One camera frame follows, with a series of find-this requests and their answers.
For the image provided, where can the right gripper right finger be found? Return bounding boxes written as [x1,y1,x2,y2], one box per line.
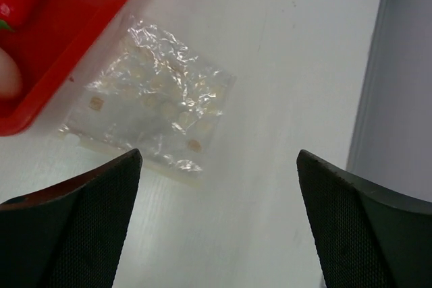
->
[296,150,431,287]

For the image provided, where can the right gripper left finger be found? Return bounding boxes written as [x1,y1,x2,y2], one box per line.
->
[1,149,142,287]

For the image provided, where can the clear zip top bag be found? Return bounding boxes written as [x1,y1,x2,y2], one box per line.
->
[59,15,235,185]

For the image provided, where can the pale egg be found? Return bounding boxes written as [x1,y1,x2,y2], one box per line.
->
[0,49,23,100]

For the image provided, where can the red plastic tray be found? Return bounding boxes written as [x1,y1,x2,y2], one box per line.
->
[1,0,127,136]

